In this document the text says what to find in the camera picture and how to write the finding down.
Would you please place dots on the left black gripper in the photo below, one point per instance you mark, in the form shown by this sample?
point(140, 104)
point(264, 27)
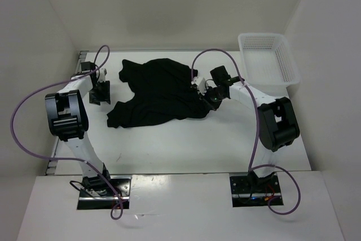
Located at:
point(105, 96)

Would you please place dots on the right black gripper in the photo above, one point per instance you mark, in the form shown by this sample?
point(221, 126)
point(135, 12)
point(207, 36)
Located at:
point(214, 106)

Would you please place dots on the black shorts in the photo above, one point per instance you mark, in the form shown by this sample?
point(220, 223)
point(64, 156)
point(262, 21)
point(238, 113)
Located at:
point(162, 92)

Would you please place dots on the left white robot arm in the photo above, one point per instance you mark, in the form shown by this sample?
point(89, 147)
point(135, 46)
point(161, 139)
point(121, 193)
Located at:
point(68, 120)

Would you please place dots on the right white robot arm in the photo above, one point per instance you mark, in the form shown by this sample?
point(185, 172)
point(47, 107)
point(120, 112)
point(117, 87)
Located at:
point(276, 123)

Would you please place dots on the white plastic basket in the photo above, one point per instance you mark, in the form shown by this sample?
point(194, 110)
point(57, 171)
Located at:
point(267, 60)

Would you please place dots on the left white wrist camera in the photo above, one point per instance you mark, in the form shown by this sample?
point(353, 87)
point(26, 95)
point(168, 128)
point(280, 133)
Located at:
point(101, 75)

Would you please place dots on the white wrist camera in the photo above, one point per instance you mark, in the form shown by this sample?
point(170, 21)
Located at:
point(101, 75)
point(200, 84)

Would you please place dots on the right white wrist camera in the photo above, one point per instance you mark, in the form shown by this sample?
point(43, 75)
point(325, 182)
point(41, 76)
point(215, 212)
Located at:
point(200, 84)

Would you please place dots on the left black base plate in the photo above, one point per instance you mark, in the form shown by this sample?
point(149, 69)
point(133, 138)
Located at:
point(104, 199)

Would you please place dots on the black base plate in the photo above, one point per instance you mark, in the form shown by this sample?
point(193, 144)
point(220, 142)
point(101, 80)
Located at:
point(104, 199)
point(243, 194)

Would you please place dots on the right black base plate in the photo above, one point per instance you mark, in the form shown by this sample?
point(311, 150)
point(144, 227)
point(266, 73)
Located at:
point(243, 194)

